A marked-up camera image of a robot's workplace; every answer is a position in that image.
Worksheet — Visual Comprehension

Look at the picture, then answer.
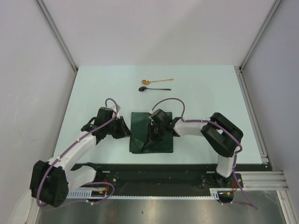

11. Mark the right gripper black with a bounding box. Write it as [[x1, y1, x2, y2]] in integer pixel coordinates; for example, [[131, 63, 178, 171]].
[[144, 123, 165, 147]]

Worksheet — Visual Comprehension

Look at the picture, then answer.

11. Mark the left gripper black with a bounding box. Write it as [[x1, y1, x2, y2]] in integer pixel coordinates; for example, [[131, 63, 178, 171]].
[[105, 116, 133, 139]]

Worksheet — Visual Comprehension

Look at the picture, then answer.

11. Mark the dark green cloth napkin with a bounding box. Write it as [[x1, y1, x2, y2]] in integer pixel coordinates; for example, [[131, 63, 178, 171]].
[[129, 112, 174, 154]]

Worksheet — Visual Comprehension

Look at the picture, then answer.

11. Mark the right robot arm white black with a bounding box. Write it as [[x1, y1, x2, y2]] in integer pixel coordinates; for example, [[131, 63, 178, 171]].
[[144, 109, 243, 187]]

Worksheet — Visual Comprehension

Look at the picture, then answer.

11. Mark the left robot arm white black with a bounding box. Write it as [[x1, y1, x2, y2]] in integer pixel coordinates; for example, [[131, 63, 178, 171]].
[[29, 105, 131, 208]]

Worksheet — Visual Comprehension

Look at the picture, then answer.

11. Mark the black spoon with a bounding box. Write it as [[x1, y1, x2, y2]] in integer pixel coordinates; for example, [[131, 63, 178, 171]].
[[138, 86, 171, 92]]

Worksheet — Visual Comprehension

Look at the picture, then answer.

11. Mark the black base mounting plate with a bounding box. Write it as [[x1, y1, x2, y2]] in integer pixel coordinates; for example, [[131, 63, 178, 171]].
[[70, 163, 273, 196]]

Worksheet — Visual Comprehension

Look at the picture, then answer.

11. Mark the gold spoon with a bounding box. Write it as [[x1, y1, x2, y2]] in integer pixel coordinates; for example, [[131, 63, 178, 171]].
[[142, 79, 173, 85]]

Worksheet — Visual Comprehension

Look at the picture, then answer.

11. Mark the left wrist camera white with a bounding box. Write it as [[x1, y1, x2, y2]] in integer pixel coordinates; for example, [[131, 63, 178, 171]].
[[112, 105, 121, 119]]

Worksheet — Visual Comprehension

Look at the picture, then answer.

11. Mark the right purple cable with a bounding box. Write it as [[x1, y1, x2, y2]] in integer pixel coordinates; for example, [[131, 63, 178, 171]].
[[149, 98, 259, 210]]

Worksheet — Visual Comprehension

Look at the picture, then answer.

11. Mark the purple cable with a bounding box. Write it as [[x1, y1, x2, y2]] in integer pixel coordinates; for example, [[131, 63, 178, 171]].
[[149, 98, 259, 210], [36, 98, 121, 212]]

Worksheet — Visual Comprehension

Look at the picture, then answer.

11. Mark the left white cable duct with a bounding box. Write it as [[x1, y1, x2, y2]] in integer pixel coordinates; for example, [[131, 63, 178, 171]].
[[67, 189, 108, 199]]

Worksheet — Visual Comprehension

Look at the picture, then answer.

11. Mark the white cable duct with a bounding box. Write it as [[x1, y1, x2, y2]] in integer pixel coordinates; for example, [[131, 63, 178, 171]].
[[210, 188, 236, 199], [67, 189, 108, 199]]

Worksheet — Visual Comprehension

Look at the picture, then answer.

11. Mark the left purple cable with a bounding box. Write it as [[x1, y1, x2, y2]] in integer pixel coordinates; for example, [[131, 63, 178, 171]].
[[36, 98, 121, 212]]

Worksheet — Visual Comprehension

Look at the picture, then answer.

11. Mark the right white cable duct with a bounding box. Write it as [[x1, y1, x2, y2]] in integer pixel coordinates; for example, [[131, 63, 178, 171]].
[[210, 188, 236, 199]]

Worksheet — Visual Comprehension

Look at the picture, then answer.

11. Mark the right aluminium rail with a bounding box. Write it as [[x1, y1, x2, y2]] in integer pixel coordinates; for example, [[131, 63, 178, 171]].
[[235, 66, 287, 189]]

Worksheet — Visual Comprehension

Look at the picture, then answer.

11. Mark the left aluminium frame post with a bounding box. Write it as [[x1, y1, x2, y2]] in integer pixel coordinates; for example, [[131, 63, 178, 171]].
[[34, 0, 78, 74]]

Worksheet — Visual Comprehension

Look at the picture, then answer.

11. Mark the aluminium frame post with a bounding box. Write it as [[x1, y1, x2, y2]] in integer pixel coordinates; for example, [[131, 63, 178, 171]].
[[34, 0, 78, 74], [239, 0, 284, 71]]

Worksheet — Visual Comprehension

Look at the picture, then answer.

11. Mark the right aluminium frame post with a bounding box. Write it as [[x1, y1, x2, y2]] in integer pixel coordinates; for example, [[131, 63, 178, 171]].
[[239, 0, 284, 71]]

